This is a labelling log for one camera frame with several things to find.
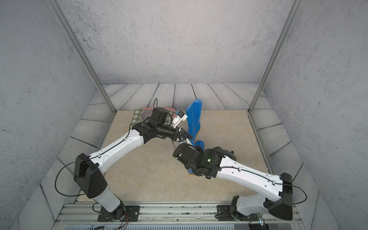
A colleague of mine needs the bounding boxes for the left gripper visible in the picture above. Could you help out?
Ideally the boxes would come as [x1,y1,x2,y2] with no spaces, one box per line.
[156,125,191,142]

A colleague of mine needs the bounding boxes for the blue rubber boot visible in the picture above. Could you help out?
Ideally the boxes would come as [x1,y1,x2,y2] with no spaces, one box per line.
[186,99,202,145]
[188,140,205,175]

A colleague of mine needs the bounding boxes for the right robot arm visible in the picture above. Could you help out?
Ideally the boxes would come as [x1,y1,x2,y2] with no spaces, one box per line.
[173,143,293,220]

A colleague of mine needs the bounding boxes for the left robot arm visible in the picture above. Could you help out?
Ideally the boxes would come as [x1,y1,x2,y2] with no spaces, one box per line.
[74,107,193,213]

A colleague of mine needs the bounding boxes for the green checkered cloth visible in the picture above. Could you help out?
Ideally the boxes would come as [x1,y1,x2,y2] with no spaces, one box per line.
[131,109,144,125]

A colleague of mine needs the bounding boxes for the purple bowl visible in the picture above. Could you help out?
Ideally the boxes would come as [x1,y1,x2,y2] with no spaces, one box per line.
[140,110,153,121]

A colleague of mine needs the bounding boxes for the pink tray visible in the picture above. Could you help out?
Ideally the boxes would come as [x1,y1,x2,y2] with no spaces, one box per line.
[143,107,176,113]

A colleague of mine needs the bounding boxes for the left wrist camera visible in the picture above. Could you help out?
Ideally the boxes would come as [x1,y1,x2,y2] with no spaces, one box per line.
[172,111,187,128]

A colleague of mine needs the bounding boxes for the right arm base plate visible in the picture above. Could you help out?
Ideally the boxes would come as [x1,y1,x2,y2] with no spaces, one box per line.
[215,205,258,222]

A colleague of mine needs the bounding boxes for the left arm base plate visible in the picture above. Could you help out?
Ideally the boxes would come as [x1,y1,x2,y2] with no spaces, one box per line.
[97,205,140,223]

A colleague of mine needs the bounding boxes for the left aluminium frame post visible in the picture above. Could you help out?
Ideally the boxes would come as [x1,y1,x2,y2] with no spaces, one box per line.
[47,0,117,115]

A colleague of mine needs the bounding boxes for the aluminium frame post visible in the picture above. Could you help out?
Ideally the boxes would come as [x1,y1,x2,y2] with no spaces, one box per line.
[47,0,117,115]
[248,0,302,114]

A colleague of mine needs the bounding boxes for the right aluminium frame post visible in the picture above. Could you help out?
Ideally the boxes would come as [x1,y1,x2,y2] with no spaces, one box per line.
[248,0,302,114]

